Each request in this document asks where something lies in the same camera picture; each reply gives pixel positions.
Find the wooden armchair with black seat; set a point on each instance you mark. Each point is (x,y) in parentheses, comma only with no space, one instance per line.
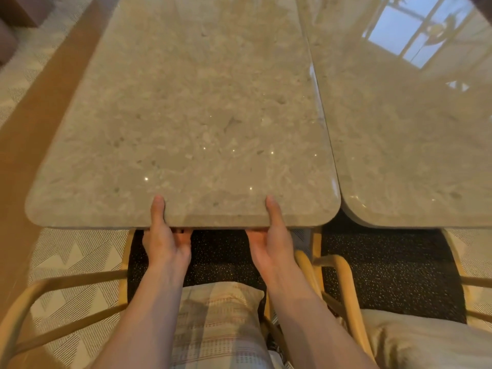
(219,257)
(396,272)

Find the plaid beige cushion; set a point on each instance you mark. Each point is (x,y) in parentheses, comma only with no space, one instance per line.
(219,322)

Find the person's left forearm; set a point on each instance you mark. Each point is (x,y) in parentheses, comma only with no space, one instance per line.
(148,322)

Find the person's left thumb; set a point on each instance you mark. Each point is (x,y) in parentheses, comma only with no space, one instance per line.
(158,211)

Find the beige marble table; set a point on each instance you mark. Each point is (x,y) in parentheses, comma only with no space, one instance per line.
(403,149)
(192,111)

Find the person's right thumb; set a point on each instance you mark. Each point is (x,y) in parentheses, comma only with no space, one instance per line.
(274,213)

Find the person's right forearm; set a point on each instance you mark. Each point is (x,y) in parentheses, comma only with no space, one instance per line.
(307,322)

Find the dark brown sofa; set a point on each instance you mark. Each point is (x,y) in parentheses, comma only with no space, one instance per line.
(23,11)

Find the person's right hand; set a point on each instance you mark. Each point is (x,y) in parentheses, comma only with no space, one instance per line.
(275,251)

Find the person's left hand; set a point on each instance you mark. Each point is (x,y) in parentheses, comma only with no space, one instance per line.
(166,249)

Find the plain beige cushion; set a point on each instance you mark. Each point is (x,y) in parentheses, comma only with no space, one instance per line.
(430,342)

